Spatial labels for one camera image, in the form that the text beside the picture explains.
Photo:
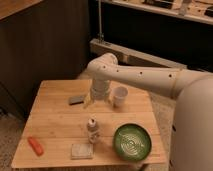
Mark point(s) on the wooden table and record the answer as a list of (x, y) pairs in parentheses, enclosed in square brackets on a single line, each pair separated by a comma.
[(57, 126)]

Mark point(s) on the green ribbed bowl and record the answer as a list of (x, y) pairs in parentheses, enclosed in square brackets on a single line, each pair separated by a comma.
[(132, 142)]

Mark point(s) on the grey rectangular block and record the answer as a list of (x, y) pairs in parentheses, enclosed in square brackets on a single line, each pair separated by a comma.
[(76, 99)]

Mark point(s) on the wooden shelf bench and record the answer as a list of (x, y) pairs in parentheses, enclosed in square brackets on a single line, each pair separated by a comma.
[(132, 57)]

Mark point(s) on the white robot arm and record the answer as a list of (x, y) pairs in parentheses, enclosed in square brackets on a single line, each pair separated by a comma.
[(191, 144)]

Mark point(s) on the metal pole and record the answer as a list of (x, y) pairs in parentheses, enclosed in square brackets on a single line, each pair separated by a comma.
[(100, 35)]

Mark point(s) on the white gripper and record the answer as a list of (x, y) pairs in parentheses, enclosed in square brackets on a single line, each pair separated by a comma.
[(99, 90)]

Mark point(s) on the small white bottle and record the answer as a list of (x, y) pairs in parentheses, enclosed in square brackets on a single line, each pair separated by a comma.
[(93, 130)]

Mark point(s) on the orange carrot toy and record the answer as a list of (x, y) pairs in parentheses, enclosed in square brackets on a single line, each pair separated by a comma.
[(36, 146)]

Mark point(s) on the translucent plastic cup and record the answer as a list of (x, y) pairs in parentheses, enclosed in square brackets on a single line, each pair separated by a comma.
[(119, 95)]

